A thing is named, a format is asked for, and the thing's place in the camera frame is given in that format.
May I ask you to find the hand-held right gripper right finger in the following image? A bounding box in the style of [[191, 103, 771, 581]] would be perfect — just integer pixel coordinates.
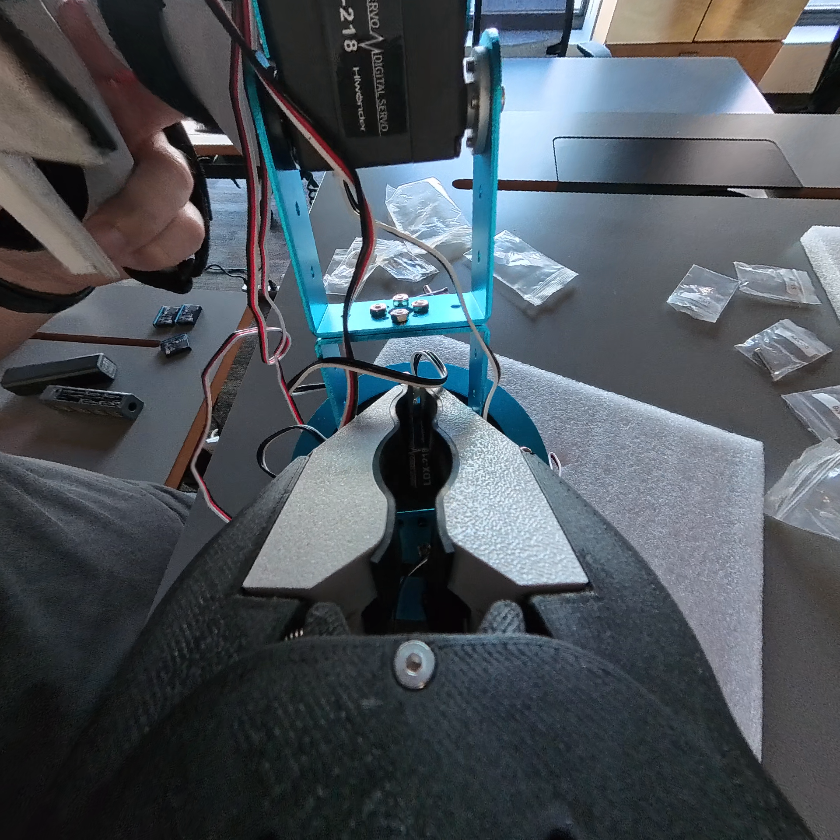
[[428, 387, 589, 602]]

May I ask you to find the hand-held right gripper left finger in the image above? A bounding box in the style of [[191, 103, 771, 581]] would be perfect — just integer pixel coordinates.
[[243, 386, 411, 598]]

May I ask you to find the servo cable with plug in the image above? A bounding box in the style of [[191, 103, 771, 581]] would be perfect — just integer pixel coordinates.
[[282, 350, 454, 421]]

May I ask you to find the blue toy robot arm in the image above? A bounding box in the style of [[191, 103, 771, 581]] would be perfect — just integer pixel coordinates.
[[190, 0, 559, 634]]

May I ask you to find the person's left forearm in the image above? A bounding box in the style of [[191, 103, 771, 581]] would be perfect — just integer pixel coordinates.
[[0, 305, 70, 368]]

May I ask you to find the grey desk wooden edge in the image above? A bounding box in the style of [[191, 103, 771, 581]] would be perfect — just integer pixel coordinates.
[[0, 285, 263, 490], [499, 56, 775, 114]]

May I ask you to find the person's left hand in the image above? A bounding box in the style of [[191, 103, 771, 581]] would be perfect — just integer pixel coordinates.
[[0, 7, 204, 291]]

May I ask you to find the black wristband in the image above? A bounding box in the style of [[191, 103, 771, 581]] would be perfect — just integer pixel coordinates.
[[0, 276, 96, 315]]

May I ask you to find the white foam sheet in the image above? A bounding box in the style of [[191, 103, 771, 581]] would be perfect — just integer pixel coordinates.
[[367, 335, 765, 762]]

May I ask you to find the pile of small plastic bags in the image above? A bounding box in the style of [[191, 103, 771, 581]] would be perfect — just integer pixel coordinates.
[[322, 180, 840, 542]]

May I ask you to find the person's dark shirt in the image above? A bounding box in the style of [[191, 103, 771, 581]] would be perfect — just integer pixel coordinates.
[[0, 453, 198, 840]]

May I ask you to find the white foam frame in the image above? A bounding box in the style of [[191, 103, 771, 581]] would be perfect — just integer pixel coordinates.
[[801, 225, 840, 303]]

